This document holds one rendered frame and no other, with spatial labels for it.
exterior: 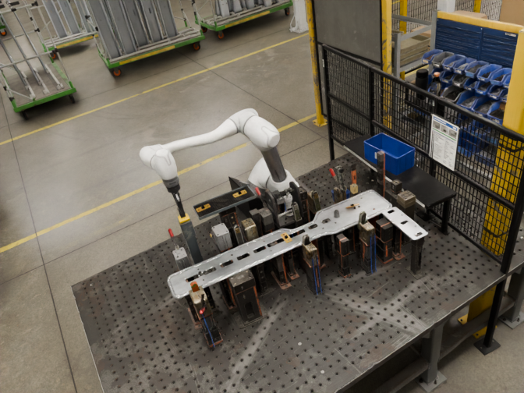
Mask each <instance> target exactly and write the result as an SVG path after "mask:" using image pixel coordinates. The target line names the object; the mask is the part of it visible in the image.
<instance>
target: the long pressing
mask: <svg viewBox="0 0 524 393"><path fill-rule="evenodd" d="M361 198H362V199H361ZM350 204H359V205H356V206H355V207H356V209H354V207H350V208H346V207H348V206H351V205H350ZM358 206H359V207H358ZM390 208H392V204H391V203H389V202H388V201H387V200H386V199H384V198H383V197H382V196H381V195H380V194H379V193H377V192H376V191H374V190H372V189H369V190H367V191H365V192H363V193H360V194H358V195H355V196H353V197H350V198H348V199H346V200H343V201H341V202H339V203H337V204H334V205H331V206H330V207H326V208H324V209H323V210H320V211H318V212H317V213H316V214H315V217H314V219H313V220H312V221H311V222H309V223H307V224H305V225H302V226H299V227H298V228H294V229H287V228H280V229H278V230H276V231H273V232H271V233H268V234H266V235H263V236H261V237H259V238H257V239H254V240H252V241H250V242H247V243H244V244H242V245H241V246H237V247H236V248H233V249H231V250H228V251H226V252H224V253H221V254H218V255H217V256H215V257H212V258H209V259H207V260H204V261H202V262H200V263H198V264H195V265H193V266H191V267H188V268H186V269H183V270H181V271H178V272H176V273H174V274H171V275H170V276H169V277H168V286H169V288H170V290H171V293H172V296H173V297H174V298H175V299H181V298H183V297H185V296H188V295H189V290H191V286H190V283H191V282H192V281H196V282H197V284H198V286H200V285H201V286H202V287H203V289H204V288H206V287H208V286H210V285H213V284H215V283H217V282H219V281H222V280H224V279H226V278H228V277H230V276H233V275H234V274H238V273H239V272H241V271H244V270H246V269H249V268H252V267H254V266H256V265H258V264H261V263H263V262H265V261H267V260H270V259H272V258H274V257H277V256H279V255H281V254H283V253H286V252H288V251H290V250H293V249H295V248H297V247H299V246H301V245H302V236H303V235H304V234H306V233H307V234H308V235H309V237H310V241H313V240H315V239H318V238H320V237H322V236H324V235H333V234H337V233H339V232H342V231H344V230H346V229H348V228H351V227H353V226H355V225H358V221H359V213H360V212H361V211H365V212H366V220H369V219H371V218H374V217H376V216H378V215H380V214H382V212H383V211H386V210H388V209H390ZM374 209H375V210H374ZM335 210H338V211H339V218H335V217H334V211H335ZM326 219H329V220H330V221H329V222H327V223H325V224H323V223H322V221H324V220H326ZM335 222H336V223H335ZM311 225H317V227H316V228H313V229H308V227H310V226H311ZM300 230H304V231H305V232H304V233H302V234H299V235H297V236H294V237H292V238H291V239H292V241H291V242H289V243H286V242H285V241H283V242H281V243H279V244H276V245H274V246H271V247H268V246H267V244H270V243H272V242H275V241H277V240H279V239H282V237H281V234H283V233H285V232H286V233H287V234H288V235H291V234H293V233H295V232H298V231H300ZM262 246H265V247H266V249H265V250H262V251H260V252H258V253H254V250H256V249H259V248H261V247H262ZM246 253H248V254H249V256H248V257H246V258H243V259H241V260H238V259H237V257H240V256H242V255H244V254H246ZM231 255H232V256H231ZM230 260H232V262H233V263H232V264H230V265H228V266H225V267H221V264H223V263H226V262H228V261H230ZM213 267H215V268H216V271H213V272H211V273H209V274H206V275H205V274H203V275H202V276H199V274H198V272H199V271H201V272H202V273H204V272H205V271H207V270H210V269H211V268H213ZM198 269H199V270H198ZM195 275H198V277H199V278H197V279H195V280H192V281H190V282H186V279H188V278H191V277H193V276H195ZM203 280H204V281H203Z"/></svg>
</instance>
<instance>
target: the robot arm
mask: <svg viewBox="0 0 524 393"><path fill-rule="evenodd" d="M237 133H242V134H245V135H246V136H248V137H249V138H250V140H251V141H252V142H253V144H254V145H255V146H256V148H257V149H259V150H260V152H261V153H262V156H263V157H262V158H261V159H260V160H259V161H258V162H257V163H256V165H255V166H254V168H253V170H252V172H251V173H250V176H249V178H248V179H247V180H246V182H243V181H239V183H240V185H241V186H245V185H248V186H249V187H250V188H251V190H252V191H253V192H254V193H255V194H256V195H257V191H256V190H255V188H256V187H257V188H258V189H259V191H260V193H261V196H262V197H263V198H265V199H266V196H265V191H266V189H269V190H270V191H271V192H273V191H275V190H278V191H279V192H280V191H283V190H284V189H288V188H289V183H290V182H291V181H293V182H294V183H295V184H296V185H297V186H298V187H299V184H298V182H296V181H295V180H294V178H293V177H292V175H291V174H290V172H289V171H287V170H285V168H284V166H283V164H282V161H281V158H280V155H279V153H278V149H277V147H276V145H277V144H278V142H279V140H280V134H279V132H278V130H277V129H276V128H275V127H274V126H273V125H272V124H270V123H269V122H268V121H266V120H265V119H262V118H261V117H259V116H258V114H257V112H256V111H255V110H254V109H252V108H248V109H244V110H242V111H240V112H237V113H235V114H234V115H232V116H231V117H230V118H228V119H227V120H226V121H224V122H223V123H222V124H221V125H220V126H219V127H218V128H217V129H216V130H214V131H212V132H210V133H206V134H203V135H199V136H193V137H190V138H185V139H182V140H177V141H173V142H171V143H167V144H165V145H160V144H157V145H154V146H147V147H144V148H142V149H141V151H140V159H141V161H142V162H143V163H144V164H145V165H146V166H147V167H149V168H152V169H154V170H155V171H156V172H157V173H158V174H159V175H160V176H161V179H162V181H163V183H164V185H165V187H166V188H167V191H168V192H169V193H171V194H172V195H173V198H174V199H175V202H176V205H177V208H178V209H177V210H178V211H179V214H180V217H181V218H184V217H185V216H186V215H185V211H184V209H183V206H182V201H181V198H180V194H179V190H180V185H179V177H178V173H177V167H176V163H175V159H174V158H173V156H172V152H174V151H176V150H181V149H185V148H190V147H197V146H202V145H206V144H209V143H214V142H217V141H219V140H222V139H224V138H226V137H229V136H233V135H235V134H237ZM257 196H258V195H257Z"/></svg>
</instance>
